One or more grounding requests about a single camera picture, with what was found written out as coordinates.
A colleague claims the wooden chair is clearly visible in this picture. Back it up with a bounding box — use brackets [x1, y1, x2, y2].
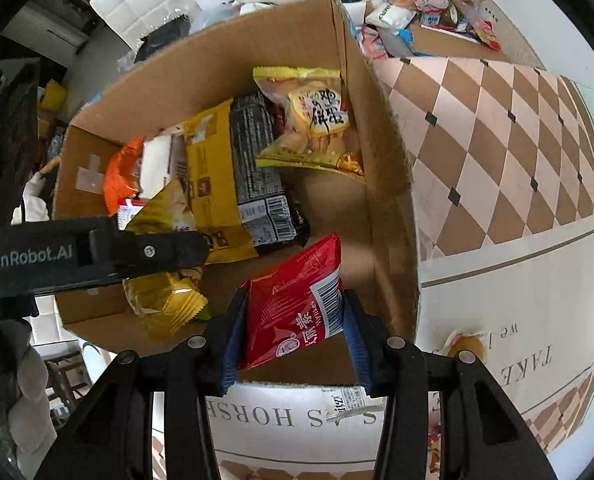
[44, 350, 90, 413]

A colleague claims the red white barcode packet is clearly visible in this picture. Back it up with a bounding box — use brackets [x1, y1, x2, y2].
[117, 197, 150, 231]

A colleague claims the white boxed snack packet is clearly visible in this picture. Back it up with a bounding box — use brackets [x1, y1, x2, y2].
[139, 132, 188, 198]

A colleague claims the black snack packet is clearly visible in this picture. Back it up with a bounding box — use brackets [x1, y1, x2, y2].
[229, 92, 310, 253]

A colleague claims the small yellow snack packet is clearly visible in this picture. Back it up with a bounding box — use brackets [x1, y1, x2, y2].
[122, 178, 211, 340]

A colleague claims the white quilted chair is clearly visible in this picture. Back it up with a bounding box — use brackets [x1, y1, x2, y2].
[89, 0, 198, 43]
[29, 300, 85, 346]

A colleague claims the black bag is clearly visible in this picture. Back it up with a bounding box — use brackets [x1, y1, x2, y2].
[134, 17, 193, 63]

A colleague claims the small red snack packet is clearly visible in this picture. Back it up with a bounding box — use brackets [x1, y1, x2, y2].
[237, 232, 345, 371]

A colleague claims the yellow bag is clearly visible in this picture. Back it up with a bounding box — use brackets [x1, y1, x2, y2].
[39, 80, 68, 111]

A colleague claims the yellow rice cracker packet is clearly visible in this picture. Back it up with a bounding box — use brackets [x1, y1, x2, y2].
[252, 66, 367, 183]

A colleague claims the printed cardboard box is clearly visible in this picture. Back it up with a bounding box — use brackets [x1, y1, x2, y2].
[52, 0, 420, 387]

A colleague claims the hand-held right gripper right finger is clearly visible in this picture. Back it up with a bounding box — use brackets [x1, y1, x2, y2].
[342, 290, 558, 480]

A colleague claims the orange snack packet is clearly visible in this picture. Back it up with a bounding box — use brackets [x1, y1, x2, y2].
[103, 135, 145, 217]

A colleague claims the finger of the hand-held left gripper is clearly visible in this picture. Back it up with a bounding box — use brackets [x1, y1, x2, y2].
[89, 229, 211, 279]

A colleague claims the person's left forearm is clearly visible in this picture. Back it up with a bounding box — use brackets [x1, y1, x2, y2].
[0, 300, 40, 356]

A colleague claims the checkered tablecloth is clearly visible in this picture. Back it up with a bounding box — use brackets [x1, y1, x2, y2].
[204, 55, 594, 480]

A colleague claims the white grey snack packet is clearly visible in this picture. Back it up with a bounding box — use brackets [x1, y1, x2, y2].
[322, 385, 390, 413]

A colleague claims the small wrapped bun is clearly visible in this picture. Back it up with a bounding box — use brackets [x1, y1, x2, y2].
[437, 330, 488, 366]

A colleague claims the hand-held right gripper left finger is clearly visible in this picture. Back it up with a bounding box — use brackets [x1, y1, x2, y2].
[34, 287, 251, 480]

